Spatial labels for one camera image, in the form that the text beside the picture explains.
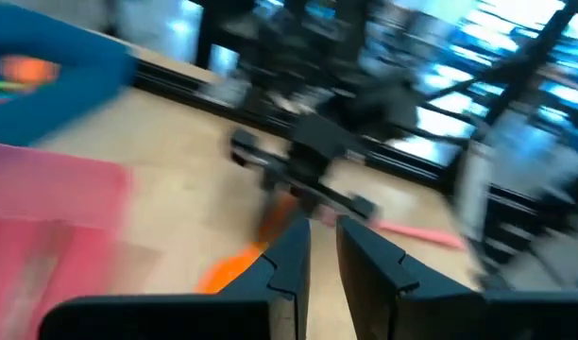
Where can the blue plastic bin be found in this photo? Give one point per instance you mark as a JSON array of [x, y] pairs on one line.
[[81, 85]]

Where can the pink silicone spatula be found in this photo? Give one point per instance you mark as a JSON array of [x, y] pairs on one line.
[[421, 233]]

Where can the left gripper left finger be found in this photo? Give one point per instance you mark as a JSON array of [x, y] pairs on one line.
[[279, 283]]

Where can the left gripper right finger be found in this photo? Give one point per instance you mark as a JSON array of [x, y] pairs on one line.
[[388, 283]]

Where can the black aluminium table frame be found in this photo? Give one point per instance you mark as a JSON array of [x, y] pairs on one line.
[[412, 163]]

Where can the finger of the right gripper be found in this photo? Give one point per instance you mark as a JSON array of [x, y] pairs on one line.
[[310, 202], [272, 181]]

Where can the pink plastic bin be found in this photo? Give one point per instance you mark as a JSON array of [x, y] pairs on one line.
[[43, 226]]

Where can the orange silicone spatula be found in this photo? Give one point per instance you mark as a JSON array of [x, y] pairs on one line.
[[27, 70], [232, 269]]

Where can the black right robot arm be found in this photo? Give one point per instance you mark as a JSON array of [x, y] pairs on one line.
[[364, 94]]

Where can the green silicone spatula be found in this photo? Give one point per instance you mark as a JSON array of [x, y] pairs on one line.
[[5, 86]]

